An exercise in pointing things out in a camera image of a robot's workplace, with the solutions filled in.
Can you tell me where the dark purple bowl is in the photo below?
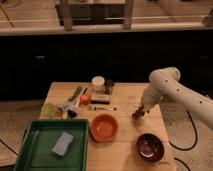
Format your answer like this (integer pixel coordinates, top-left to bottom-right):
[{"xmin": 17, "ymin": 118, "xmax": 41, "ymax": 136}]
[{"xmin": 136, "ymin": 133, "xmax": 164, "ymax": 163}]

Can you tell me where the white lidded jar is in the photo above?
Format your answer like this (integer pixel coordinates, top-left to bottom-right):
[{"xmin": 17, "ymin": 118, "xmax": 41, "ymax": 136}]
[{"xmin": 92, "ymin": 76, "xmax": 105, "ymax": 92}]

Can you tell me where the yellow green cup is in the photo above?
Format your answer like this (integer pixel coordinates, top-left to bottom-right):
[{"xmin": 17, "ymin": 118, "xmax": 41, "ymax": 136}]
[{"xmin": 41, "ymin": 103, "xmax": 63, "ymax": 118}]

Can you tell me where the dark glass jar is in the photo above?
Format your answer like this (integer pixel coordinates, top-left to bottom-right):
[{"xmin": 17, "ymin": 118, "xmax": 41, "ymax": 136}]
[{"xmin": 105, "ymin": 80, "xmax": 114, "ymax": 95}]

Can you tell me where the green plastic tray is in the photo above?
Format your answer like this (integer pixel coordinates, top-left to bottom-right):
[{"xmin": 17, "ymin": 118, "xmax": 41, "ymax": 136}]
[{"xmin": 13, "ymin": 119, "xmax": 89, "ymax": 171}]

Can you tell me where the small dark object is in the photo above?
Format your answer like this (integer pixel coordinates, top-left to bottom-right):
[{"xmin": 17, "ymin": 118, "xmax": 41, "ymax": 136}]
[{"xmin": 67, "ymin": 110, "xmax": 77, "ymax": 118}]

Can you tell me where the black cable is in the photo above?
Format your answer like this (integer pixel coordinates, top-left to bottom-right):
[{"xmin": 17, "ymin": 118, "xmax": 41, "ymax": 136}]
[{"xmin": 169, "ymin": 111, "xmax": 199, "ymax": 152}]

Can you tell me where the wooden stand frame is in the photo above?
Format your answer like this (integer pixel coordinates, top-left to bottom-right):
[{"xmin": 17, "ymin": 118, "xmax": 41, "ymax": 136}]
[{"xmin": 54, "ymin": 0, "xmax": 134, "ymax": 31}]

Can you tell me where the orange red bowl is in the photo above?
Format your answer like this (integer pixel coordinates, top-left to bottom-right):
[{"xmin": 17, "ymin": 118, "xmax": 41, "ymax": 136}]
[{"xmin": 90, "ymin": 114, "xmax": 118, "ymax": 142}]

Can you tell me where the orange tomato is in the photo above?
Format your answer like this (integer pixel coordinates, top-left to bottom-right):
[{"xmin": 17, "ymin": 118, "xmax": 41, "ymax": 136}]
[{"xmin": 80, "ymin": 94, "xmax": 91, "ymax": 105}]

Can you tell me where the grey blue sponge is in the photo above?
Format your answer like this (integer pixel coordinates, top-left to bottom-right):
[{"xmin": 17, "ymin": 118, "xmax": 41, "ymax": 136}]
[{"xmin": 51, "ymin": 132, "xmax": 74, "ymax": 156}]

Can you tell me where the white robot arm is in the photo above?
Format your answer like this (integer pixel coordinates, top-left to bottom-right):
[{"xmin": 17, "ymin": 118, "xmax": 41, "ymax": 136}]
[{"xmin": 140, "ymin": 67, "xmax": 213, "ymax": 130}]

